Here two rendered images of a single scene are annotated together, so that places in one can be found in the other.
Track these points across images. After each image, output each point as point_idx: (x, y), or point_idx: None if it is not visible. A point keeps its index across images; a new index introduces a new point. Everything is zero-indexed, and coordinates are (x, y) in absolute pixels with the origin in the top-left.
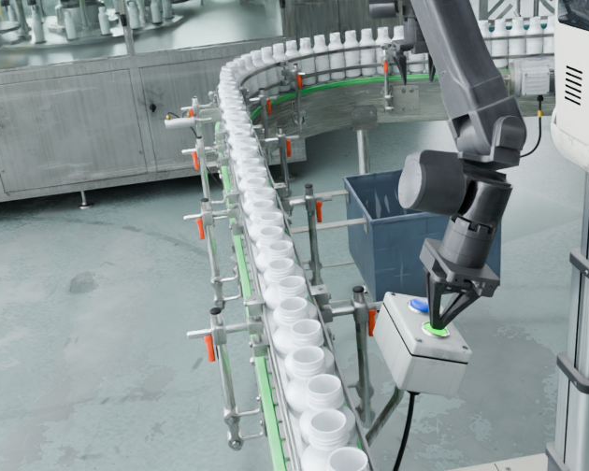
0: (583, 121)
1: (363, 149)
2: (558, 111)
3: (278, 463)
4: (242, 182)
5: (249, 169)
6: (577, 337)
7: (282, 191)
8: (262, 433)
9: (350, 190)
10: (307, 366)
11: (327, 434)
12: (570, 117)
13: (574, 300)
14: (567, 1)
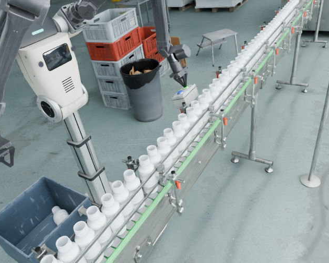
0: (78, 90)
1: None
2: (65, 100)
3: (228, 106)
4: (151, 165)
5: (153, 150)
6: (93, 162)
7: None
8: (216, 141)
9: (48, 237)
10: (223, 74)
11: (232, 65)
12: (71, 95)
13: (87, 155)
14: (53, 60)
